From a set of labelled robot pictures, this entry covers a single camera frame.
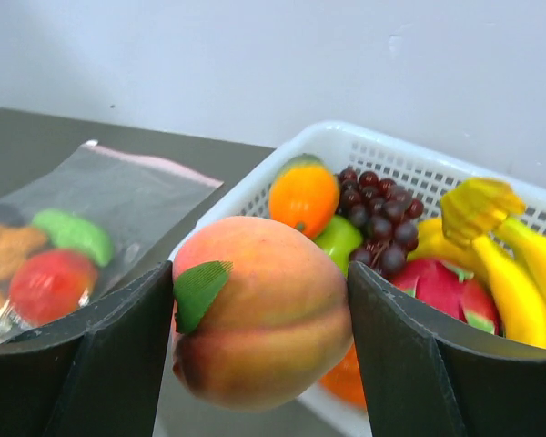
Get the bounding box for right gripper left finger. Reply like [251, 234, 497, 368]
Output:
[0, 261, 173, 436]

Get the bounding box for green fake pepper in bag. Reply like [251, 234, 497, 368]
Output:
[31, 208, 115, 268]

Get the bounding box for orange fake ginger in bag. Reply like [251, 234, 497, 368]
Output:
[0, 224, 48, 309]

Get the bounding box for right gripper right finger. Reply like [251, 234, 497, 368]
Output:
[348, 262, 546, 437]

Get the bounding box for yellow fake banana bunch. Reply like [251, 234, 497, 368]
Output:
[411, 178, 546, 349]

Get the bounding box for purple fake grapes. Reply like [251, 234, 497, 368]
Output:
[337, 168, 425, 278]

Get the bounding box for orange green fake mango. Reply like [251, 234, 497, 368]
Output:
[268, 154, 340, 239]

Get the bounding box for pink-zip clear bag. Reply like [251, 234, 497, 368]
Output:
[0, 140, 220, 343]

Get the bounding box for fake peach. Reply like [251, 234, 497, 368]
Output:
[173, 216, 353, 412]

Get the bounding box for orange fake pumpkin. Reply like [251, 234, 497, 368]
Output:
[319, 345, 367, 411]

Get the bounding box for green fake apple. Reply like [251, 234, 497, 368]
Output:
[314, 215, 363, 276]

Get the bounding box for pink fake dragon fruit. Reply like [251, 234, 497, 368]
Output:
[389, 258, 501, 335]

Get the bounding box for red fake tomato in bag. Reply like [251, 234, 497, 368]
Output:
[9, 249, 98, 326]

